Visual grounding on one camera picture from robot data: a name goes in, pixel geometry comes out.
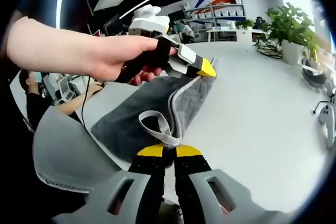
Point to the white office desk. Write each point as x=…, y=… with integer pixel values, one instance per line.
x=223, y=35

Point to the white headset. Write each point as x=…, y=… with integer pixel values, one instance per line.
x=315, y=75

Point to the dark grey towel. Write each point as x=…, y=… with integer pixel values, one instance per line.
x=136, y=103

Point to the white lumpy object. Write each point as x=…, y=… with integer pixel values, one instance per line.
x=147, y=11

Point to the grey storage shelf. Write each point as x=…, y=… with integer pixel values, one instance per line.
x=214, y=6

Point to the ceiling air vent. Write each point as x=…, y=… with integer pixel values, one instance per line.
x=111, y=1

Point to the large potted plant white pot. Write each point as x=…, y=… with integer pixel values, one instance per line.
x=291, y=27

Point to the row of white storage boxes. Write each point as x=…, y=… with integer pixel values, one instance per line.
x=223, y=13

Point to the silver laptop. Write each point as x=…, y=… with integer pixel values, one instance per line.
x=65, y=150

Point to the person's left hand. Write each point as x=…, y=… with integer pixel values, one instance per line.
x=113, y=53

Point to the white hand controller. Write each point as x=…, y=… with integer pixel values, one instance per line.
x=328, y=121

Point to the small green plant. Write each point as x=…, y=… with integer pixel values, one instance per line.
x=245, y=23

